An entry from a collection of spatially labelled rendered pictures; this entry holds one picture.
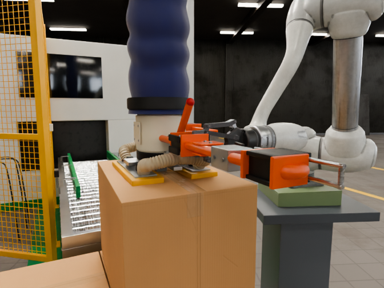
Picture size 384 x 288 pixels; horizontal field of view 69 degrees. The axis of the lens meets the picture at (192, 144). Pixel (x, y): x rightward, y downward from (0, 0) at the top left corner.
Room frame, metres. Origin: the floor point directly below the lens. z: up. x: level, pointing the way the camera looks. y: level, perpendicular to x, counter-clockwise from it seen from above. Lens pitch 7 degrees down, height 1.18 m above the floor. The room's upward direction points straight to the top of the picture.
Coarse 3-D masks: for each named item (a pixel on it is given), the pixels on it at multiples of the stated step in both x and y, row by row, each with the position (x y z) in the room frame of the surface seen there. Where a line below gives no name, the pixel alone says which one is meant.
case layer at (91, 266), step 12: (96, 252) 1.17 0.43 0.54; (48, 264) 1.08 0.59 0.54; (60, 264) 1.08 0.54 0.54; (72, 264) 1.08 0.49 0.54; (84, 264) 1.08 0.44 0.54; (96, 264) 1.08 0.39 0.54; (0, 276) 0.99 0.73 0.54; (12, 276) 0.99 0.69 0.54; (24, 276) 0.99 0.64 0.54; (36, 276) 0.99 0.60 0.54; (48, 276) 0.99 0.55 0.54; (60, 276) 0.99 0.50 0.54; (72, 276) 0.99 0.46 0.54; (84, 276) 0.99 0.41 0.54; (96, 276) 0.99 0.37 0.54; (108, 276) 1.00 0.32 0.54
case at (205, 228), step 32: (128, 192) 0.73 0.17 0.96; (160, 192) 0.73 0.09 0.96; (192, 192) 0.73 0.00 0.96; (224, 192) 0.76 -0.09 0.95; (256, 192) 0.80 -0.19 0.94; (128, 224) 0.65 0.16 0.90; (160, 224) 0.68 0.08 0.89; (192, 224) 0.72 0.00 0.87; (224, 224) 0.76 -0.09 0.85; (256, 224) 0.80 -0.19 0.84; (128, 256) 0.65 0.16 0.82; (160, 256) 0.68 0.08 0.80; (192, 256) 0.72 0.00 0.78; (224, 256) 0.76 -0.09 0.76
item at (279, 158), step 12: (252, 156) 0.47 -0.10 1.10; (264, 156) 0.43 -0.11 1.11; (276, 156) 0.42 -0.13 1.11; (288, 156) 0.42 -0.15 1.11; (300, 156) 0.43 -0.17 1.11; (252, 168) 0.47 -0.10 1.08; (264, 168) 0.44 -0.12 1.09; (276, 168) 0.41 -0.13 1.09; (252, 180) 0.46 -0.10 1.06; (264, 180) 0.43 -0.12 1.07; (276, 180) 0.41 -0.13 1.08; (288, 180) 0.42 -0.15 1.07; (300, 180) 0.43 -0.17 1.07
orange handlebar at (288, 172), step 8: (192, 128) 1.34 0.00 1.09; (200, 128) 1.27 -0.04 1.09; (160, 136) 0.92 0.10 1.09; (192, 144) 0.70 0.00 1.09; (200, 144) 0.65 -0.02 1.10; (208, 144) 0.65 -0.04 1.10; (216, 144) 0.66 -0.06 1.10; (200, 152) 0.65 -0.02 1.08; (208, 152) 0.61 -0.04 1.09; (232, 160) 0.53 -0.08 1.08; (240, 160) 0.50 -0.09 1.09; (288, 168) 0.41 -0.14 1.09; (296, 168) 0.41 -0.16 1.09; (304, 168) 0.41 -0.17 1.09; (288, 176) 0.41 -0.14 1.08; (296, 176) 0.41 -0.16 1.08; (304, 176) 0.41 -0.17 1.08
